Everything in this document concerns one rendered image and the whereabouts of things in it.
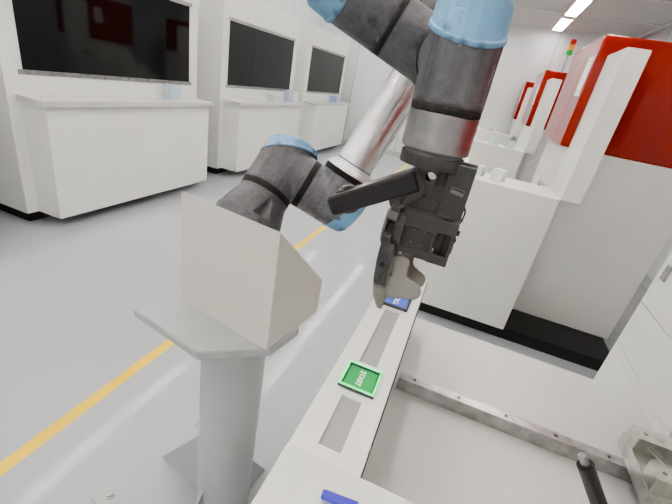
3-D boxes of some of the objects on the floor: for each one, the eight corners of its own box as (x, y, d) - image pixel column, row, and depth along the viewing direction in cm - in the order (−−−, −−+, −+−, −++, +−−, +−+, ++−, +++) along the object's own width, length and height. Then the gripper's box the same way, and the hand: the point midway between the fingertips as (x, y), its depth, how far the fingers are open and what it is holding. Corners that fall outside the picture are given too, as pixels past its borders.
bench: (213, 186, 429) (221, -25, 345) (54, 234, 272) (-1, -133, 188) (138, 163, 456) (129, -37, 373) (-46, 195, 299) (-133, -140, 216)
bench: (298, 161, 621) (316, 21, 537) (233, 180, 464) (245, -13, 380) (241, 146, 648) (251, 11, 565) (163, 159, 491) (159, -25, 408)
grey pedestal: (90, 500, 123) (56, 283, 88) (200, 415, 158) (206, 237, 124) (198, 620, 101) (208, 395, 67) (297, 491, 137) (336, 301, 103)
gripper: (477, 170, 37) (420, 341, 46) (479, 159, 45) (430, 307, 54) (394, 150, 39) (354, 317, 48) (409, 143, 47) (373, 287, 56)
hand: (376, 297), depth 51 cm, fingers closed
